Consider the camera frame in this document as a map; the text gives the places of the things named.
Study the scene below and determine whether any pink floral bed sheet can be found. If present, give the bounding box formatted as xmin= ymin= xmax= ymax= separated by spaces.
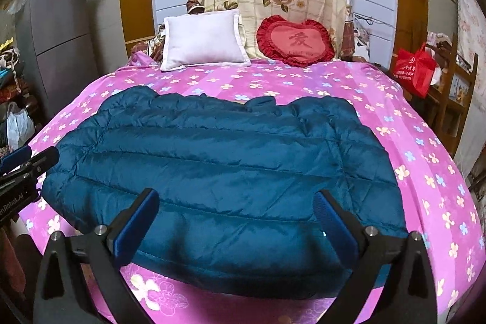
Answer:
xmin=17 ymin=51 xmax=479 ymax=324

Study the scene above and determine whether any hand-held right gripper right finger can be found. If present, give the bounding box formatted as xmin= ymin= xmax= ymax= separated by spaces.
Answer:
xmin=312 ymin=189 xmax=449 ymax=324

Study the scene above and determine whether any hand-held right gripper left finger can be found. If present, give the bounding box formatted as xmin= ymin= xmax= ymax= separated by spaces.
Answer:
xmin=32 ymin=188 xmax=160 ymax=324

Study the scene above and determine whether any pile of clothes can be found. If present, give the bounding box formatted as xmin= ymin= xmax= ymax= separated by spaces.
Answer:
xmin=0 ymin=43 xmax=23 ymax=104

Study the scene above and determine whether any white pillow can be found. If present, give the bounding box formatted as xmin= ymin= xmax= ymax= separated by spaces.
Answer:
xmin=159 ymin=9 xmax=251 ymax=72

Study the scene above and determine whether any grey refrigerator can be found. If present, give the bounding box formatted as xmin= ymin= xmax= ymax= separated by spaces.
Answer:
xmin=15 ymin=0 xmax=99 ymax=120

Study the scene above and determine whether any floral curtain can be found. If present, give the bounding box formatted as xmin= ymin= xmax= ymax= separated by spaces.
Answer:
xmin=453 ymin=0 xmax=486 ymax=165

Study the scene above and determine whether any red heart-shaped cushion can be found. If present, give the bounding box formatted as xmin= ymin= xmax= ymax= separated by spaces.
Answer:
xmin=256 ymin=15 xmax=337 ymax=67

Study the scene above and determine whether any white plastic bag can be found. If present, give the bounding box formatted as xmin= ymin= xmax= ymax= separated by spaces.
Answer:
xmin=7 ymin=111 xmax=35 ymax=152

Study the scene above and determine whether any red shopping bag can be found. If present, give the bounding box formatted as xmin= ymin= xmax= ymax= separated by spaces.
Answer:
xmin=393 ymin=42 xmax=436 ymax=99

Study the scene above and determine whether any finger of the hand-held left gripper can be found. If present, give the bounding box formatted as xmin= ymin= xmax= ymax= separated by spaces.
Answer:
xmin=8 ymin=146 xmax=60 ymax=182
xmin=0 ymin=145 xmax=33 ymax=173

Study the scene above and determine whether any teal quilted down jacket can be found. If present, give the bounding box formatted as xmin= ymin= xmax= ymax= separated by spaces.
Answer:
xmin=41 ymin=86 xmax=409 ymax=300

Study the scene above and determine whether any wooden chair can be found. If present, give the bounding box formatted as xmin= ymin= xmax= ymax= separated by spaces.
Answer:
xmin=425 ymin=32 xmax=479 ymax=142

